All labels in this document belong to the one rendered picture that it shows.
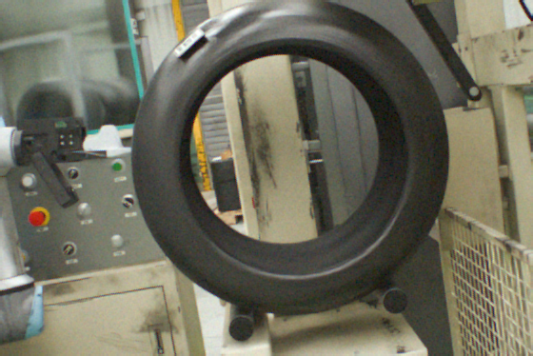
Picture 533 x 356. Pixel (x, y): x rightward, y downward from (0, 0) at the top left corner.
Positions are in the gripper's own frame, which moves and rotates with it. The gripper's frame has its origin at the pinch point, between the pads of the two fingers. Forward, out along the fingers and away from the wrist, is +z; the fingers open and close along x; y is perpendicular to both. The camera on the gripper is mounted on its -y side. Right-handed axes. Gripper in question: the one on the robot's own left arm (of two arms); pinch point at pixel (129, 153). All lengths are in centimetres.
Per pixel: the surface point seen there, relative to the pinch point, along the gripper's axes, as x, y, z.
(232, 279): -11.6, -22.0, 18.3
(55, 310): 59, -44, -32
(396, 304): -10, -29, 47
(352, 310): 20, -38, 43
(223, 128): 1004, -22, -23
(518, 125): 21, 1, 81
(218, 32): -11.0, 20.4, 17.9
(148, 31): 1031, 129, -131
